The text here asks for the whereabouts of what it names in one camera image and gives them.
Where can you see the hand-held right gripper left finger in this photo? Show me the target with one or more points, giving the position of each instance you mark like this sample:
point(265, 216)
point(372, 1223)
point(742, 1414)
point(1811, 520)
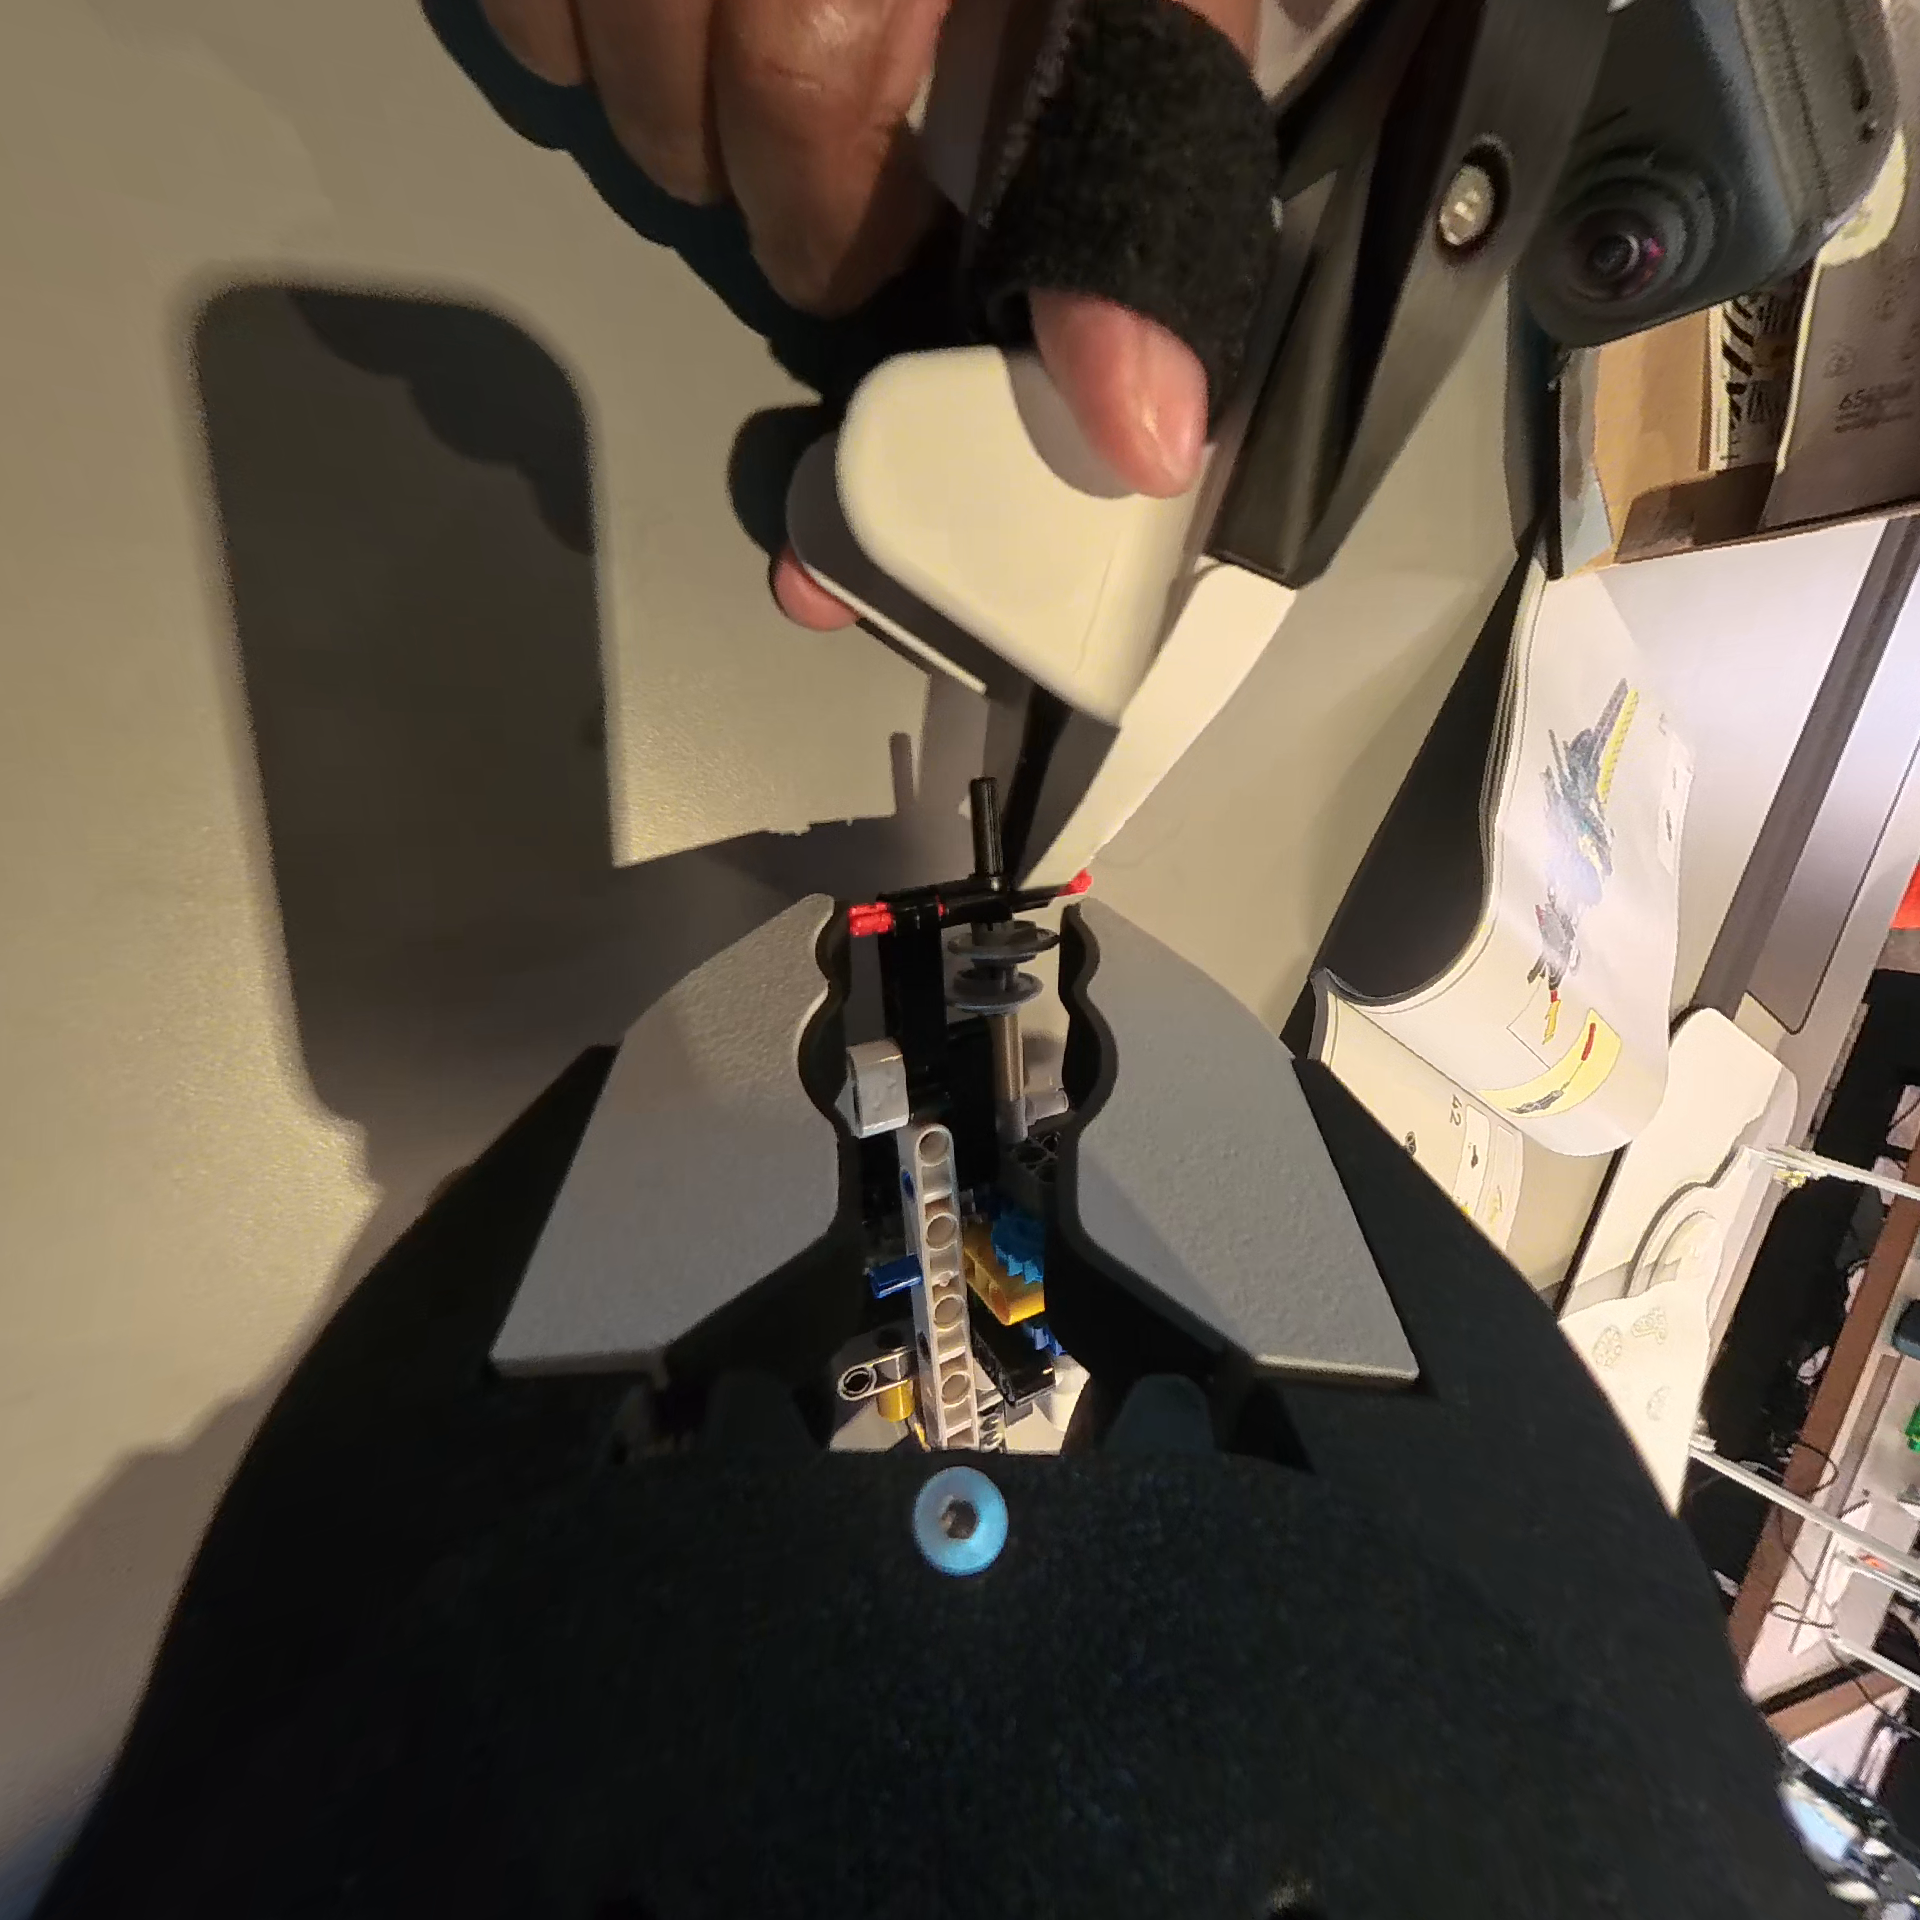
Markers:
point(674, 1201)

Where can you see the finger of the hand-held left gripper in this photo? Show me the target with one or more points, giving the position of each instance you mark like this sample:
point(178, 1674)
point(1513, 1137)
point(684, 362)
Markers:
point(839, 599)
point(990, 523)

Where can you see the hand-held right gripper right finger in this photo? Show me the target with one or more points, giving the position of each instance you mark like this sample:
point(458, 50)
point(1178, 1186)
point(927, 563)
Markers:
point(1223, 1201)

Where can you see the multicoloured lego assembly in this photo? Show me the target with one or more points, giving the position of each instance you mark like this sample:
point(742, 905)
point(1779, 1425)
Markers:
point(934, 1243)

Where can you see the lego instruction booklet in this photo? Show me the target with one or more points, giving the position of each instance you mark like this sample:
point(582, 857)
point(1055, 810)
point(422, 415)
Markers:
point(1590, 930)

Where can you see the person's left hand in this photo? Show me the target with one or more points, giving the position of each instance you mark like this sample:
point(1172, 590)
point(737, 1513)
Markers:
point(809, 136)

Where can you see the brown cardboard box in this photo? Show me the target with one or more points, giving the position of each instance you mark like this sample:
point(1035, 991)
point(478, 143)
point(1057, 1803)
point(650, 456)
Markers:
point(1650, 434)

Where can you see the striped white paper bag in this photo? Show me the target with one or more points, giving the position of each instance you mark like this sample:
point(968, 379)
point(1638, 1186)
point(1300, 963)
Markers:
point(1756, 375)

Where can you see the silver laptop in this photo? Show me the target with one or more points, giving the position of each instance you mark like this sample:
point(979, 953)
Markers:
point(1739, 660)

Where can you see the white plastic tray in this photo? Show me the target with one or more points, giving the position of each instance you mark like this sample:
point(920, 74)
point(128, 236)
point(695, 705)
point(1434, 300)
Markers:
point(1724, 1110)

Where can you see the clear acrylic rack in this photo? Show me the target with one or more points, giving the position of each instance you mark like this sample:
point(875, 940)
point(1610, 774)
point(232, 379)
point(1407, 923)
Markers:
point(1800, 1506)

